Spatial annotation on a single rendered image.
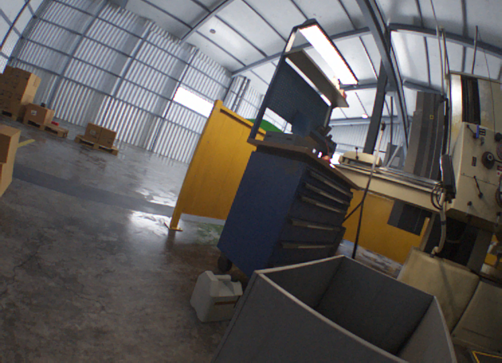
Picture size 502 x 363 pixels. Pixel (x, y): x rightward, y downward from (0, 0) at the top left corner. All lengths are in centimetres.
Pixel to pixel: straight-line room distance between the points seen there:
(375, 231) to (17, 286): 469
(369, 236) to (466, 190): 281
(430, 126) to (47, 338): 348
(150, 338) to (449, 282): 209
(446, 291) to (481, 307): 44
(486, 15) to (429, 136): 709
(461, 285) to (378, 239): 268
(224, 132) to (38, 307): 194
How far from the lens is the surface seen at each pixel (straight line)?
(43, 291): 103
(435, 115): 304
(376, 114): 735
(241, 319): 44
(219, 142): 202
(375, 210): 446
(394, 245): 439
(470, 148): 220
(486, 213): 213
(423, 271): 210
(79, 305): 99
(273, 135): 124
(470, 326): 231
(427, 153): 281
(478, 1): 902
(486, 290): 225
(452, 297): 215
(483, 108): 326
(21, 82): 598
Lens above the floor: 72
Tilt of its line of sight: level
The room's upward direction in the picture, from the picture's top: 21 degrees clockwise
